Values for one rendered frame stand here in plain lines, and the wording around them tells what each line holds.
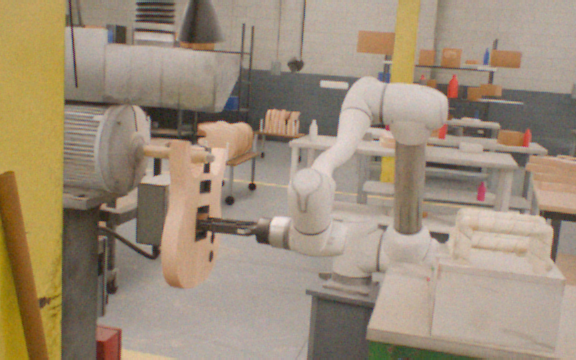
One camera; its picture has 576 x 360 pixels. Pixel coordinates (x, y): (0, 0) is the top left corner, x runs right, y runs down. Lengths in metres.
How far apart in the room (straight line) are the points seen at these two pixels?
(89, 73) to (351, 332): 1.31
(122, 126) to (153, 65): 0.23
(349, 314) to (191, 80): 1.18
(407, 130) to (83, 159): 0.97
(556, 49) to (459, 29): 1.74
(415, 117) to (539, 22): 10.77
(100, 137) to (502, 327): 1.09
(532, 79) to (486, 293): 11.28
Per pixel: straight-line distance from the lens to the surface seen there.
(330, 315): 2.46
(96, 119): 1.80
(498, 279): 1.51
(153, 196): 2.06
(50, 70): 0.88
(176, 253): 1.72
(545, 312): 1.55
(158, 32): 1.68
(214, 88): 1.58
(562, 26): 12.81
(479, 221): 1.49
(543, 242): 1.52
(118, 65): 1.69
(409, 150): 2.13
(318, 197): 1.59
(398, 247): 2.35
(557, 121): 12.79
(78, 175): 1.83
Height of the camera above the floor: 1.51
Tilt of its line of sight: 10 degrees down
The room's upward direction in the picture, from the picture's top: 4 degrees clockwise
